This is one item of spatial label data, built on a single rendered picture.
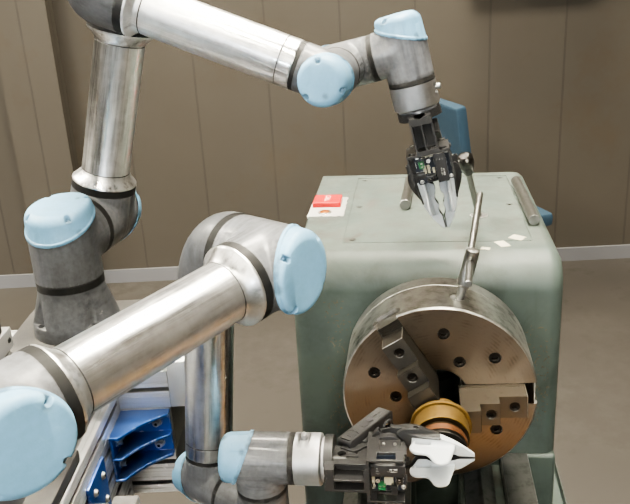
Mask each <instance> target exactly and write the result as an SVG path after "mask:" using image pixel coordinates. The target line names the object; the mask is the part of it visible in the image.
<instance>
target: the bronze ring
mask: <svg viewBox="0 0 630 504"><path fill-rule="evenodd" d="M410 424H417V425H420V426H423V427H426V428H429V429H431V430H434V431H437V432H439V433H440V434H442V435H444V436H447V437H449V438H451V439H453V440H455V441H457V442H459V443H461V444H462V445H464V446H465V447H467V448H468V447H469V445H470V434H471V431H472V422H471V418H470V416H469V414H468V413H467V411H466V410H465V409H464V408H463V407H461V406H460V405H458V404H456V403H454V402H453V401H451V400H449V399H445V398H440V400H434V401H430V402H427V403H425V404H423V405H421V406H420V407H419V408H417V409H416V411H415V412H414V413H413V415H412V417H411V421H410Z"/></svg>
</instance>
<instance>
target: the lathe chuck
mask: <svg viewBox="0 0 630 504"><path fill-rule="evenodd" d="M457 290H458V287H455V286H447V285H429V286H421V287H416V288H412V289H408V290H405V291H402V292H399V293H397V294H395V295H393V296H391V297H389V298H387V299H386V300H384V301H382V302H381V303H380V304H378V305H377V306H376V307H375V308H373V309H372V310H371V311H370V312H369V313H368V314H367V315H366V316H365V318H364V319H363V320H362V321H361V323H360V324H359V326H358V327H357V329H356V331H355V333H354V335H353V337H352V340H351V342H350V346H349V350H348V355H347V361H346V367H345V373H344V379H343V400H344V406H345V410H346V413H347V416H348V418H349V421H350V423H351V425H352V427H353V426H354V425H355V424H357V423H358V422H359V421H361V420H362V419H363V418H364V417H366V416H367V415H368V414H370V413H371V412H372V411H374V410H375V409H376V408H378V407H380V408H384V409H387V410H390V411H392V414H393V424H395V425H399V424H408V423H409V422H410V420H411V417H412V415H413V413H414V412H415V411H416V409H415V408H414V406H413V405H412V403H411V402H410V401H409V399H408V391H407V390H406V388H405V387H404V386H403V384H402V383H401V382H400V380H399V379H398V378H397V372H398V371H397V369H396V368H395V367H394V365H393V364H392V363H391V361H390V360H389V359H388V357H387V356H386V355H385V353H384V352H383V350H382V341H383V337H382V336H381V334H380V333H379V331H378V327H377V326H376V325H377V324H378V323H379V322H380V321H382V320H384V319H385V318H387V317H389V316H391V315H392V314H394V313H396V312H397V313H396V317H397V319H398V320H399V321H400V323H401V324H402V325H403V327H404V328H405V330H406V331H407V332H408V334H409V335H410V336H411V338H412V339H413V341H414V342H415V343H416V345H417V346H418V348H419V349H420V350H421V352H422V353H423V354H424V356H425V357H426V359H427V360H428V361H429V363H430V364H431V366H432V367H433V368H434V370H444V371H448V372H451V373H453V374H455V375H456V376H458V377H459V378H460V379H461V380H462V381H463V383H464V384H503V383H534V403H528V418H500V425H482V433H471V434H470V445H469V447H468V448H469V449H470V450H471V451H473V452H474V454H475V457H474V458H475V461H473V462H472V463H470V464H469V465H467V466H465V467H463V468H461V469H458V470H455V471H454V472H453V475H455V474H462V473H467V472H471V471H474V470H477V469H480V468H483V467H485V466H487V465H490V464H491V463H493V462H495V461H497V460H499V459H500V458H502V457H503V456H504V455H506V454H507V453H508V452H510V451H511V450H512V449H513V448H514V447H515V446H516V445H517V444H518V443H519V442H520V440H521V439H522V438H523V436H524V435H525V434H526V432H527V430H528V429H529V427H530V425H531V423H532V421H533V418H534V415H535V412H536V408H537V400H535V388H536V382H537V377H536V373H535V369H534V365H533V362H532V358H531V355H530V351H529V348H528V345H527V342H526V339H525V337H524V335H523V333H522V331H521V329H520V327H519V326H518V324H517V323H516V322H515V320H514V319H513V318H512V317H511V316H510V315H509V314H508V313H507V312H506V311H505V310H504V309H503V308H502V307H501V306H499V305H498V304H497V303H495V302H494V301H492V300H491V299H489V298H487V297H485V296H483V295H481V294H479V293H477V292H474V291H471V290H468V289H467V291H466V295H465V297H466V298H468V299H469V301H470V302H469V303H461V302H457V301H454V300H452V299H451V298H450V297H449V296H450V295H453V294H457ZM458 385H460V381H459V383H458V384H457V385H455V386H454V387H452V388H451V389H448V390H445V391H439V396H440V398H445V399H449V400H451V401H453V402H454V403H456V404H458V405H459V392H458Z"/></svg>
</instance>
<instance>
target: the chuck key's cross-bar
mask: <svg viewBox="0 0 630 504"><path fill-rule="evenodd" d="M482 200H483V192H481V191H479V192H477V195H476V201H475V207H474V213H473V219H472V225H471V231H470V237H469V243H468V247H474V248H475V245H476V239H477V232H478V226H479V220H480V213H481V207H482ZM473 266H474V262H473V261H471V260H468V261H466V268H465V279H464V286H465V287H467V288H470V287H471V286H472V282H473Z"/></svg>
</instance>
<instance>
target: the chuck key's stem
mask: <svg viewBox="0 0 630 504"><path fill-rule="evenodd" d="M479 254H480V251H479V250H478V249H476V248H474V247H468V248H466V251H465V255H464V258H463V262H462V266H461V269H460V273H459V277H458V281H457V284H458V285H459V287H458V290H457V294H456V297H455V300H460V301H464V298H465V295H466V291H467V287H465V286H464V279H465V268H466V261H468V260H471V261H473V262H474V266H473V275H474V272H475V268H476V264H477V261H478V257H479Z"/></svg>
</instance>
